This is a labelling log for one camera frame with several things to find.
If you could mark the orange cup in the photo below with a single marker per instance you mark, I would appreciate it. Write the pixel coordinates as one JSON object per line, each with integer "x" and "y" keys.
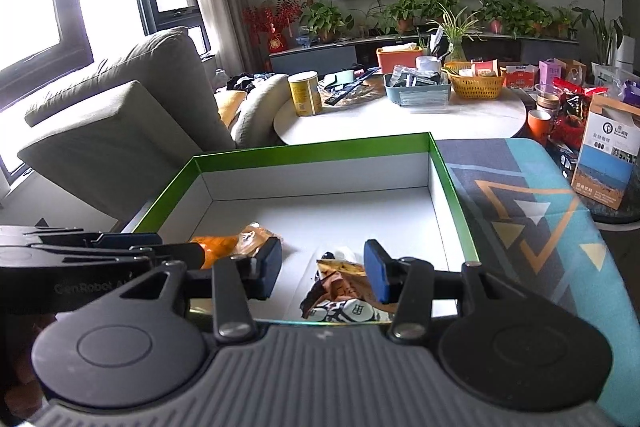
{"x": 539, "y": 129}

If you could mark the orange snack packet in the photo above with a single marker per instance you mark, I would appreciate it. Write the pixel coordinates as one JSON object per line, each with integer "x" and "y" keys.
{"x": 235, "y": 243}

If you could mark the clear plastic cup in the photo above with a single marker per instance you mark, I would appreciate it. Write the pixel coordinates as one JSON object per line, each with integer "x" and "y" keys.
{"x": 547, "y": 96}

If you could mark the green cardboard box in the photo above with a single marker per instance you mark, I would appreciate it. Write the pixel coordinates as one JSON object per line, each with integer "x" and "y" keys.
{"x": 325, "y": 217}

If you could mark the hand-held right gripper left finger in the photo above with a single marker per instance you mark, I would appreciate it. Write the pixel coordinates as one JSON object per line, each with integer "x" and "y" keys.
{"x": 270, "y": 268}

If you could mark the red white carton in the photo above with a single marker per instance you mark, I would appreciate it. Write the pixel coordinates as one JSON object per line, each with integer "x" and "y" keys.
{"x": 521, "y": 78}

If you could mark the yellow can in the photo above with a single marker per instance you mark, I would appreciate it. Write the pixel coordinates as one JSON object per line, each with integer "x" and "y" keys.
{"x": 305, "y": 96}

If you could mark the brown paper bag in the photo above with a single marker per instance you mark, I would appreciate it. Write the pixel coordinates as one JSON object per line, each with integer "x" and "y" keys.
{"x": 575, "y": 69}

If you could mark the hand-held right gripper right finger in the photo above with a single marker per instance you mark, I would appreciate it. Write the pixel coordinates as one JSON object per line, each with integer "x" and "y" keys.
{"x": 377, "y": 271}

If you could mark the row of potted plants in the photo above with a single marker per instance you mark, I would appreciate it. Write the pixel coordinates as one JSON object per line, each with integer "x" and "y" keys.
{"x": 325, "y": 19}

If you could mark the pile of dark clothes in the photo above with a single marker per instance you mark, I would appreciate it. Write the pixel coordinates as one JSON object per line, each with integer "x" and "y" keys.
{"x": 245, "y": 82}

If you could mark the yellow woven basket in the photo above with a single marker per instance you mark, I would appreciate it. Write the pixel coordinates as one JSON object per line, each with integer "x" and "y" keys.
{"x": 475, "y": 86}

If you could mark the round white table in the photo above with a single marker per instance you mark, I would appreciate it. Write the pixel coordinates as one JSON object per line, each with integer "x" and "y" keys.
{"x": 370, "y": 122}

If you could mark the brown black snack packet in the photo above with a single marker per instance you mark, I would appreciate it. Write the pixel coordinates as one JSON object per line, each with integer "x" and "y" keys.
{"x": 340, "y": 289}

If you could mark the grey television cabinet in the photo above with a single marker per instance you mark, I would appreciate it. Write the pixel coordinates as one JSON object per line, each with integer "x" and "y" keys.
{"x": 320, "y": 57}

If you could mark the yellow cushion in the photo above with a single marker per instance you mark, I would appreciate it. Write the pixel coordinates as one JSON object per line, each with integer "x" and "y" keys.
{"x": 230, "y": 107}

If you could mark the red black snack bag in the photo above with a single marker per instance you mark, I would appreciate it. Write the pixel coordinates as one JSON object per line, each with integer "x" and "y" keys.
{"x": 575, "y": 114}

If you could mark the pink box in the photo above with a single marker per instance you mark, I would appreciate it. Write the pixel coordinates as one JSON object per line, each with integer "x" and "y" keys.
{"x": 552, "y": 77}

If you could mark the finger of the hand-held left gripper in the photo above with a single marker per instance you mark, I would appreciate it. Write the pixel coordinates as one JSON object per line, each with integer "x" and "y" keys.
{"x": 170, "y": 253}
{"x": 131, "y": 240}

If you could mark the red flower decoration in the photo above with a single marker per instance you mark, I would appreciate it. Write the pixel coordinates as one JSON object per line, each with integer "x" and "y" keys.
{"x": 272, "y": 19}

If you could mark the spider plant in glass vase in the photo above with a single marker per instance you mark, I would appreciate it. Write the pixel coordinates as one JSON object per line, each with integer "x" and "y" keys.
{"x": 452, "y": 37}

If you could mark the cardboard box with blue print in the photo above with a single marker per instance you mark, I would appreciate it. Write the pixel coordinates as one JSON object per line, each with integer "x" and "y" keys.
{"x": 607, "y": 157}

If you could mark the tall leafy plant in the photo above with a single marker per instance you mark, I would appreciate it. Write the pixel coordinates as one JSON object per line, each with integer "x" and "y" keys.
{"x": 605, "y": 27}

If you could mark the grey sofa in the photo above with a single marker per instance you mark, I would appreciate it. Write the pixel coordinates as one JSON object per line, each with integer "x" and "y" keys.
{"x": 125, "y": 122}

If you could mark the purple snack bag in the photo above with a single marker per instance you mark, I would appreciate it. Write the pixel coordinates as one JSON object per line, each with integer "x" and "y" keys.
{"x": 632, "y": 94}

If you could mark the blue plastic basket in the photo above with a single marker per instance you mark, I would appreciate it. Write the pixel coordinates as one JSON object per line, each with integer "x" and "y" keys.
{"x": 417, "y": 94}

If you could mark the orange tissue box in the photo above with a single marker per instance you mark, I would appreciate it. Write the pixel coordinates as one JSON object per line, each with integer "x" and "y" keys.
{"x": 397, "y": 61}

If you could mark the cream cushion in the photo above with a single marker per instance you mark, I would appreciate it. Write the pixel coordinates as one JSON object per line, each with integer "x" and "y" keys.
{"x": 260, "y": 107}

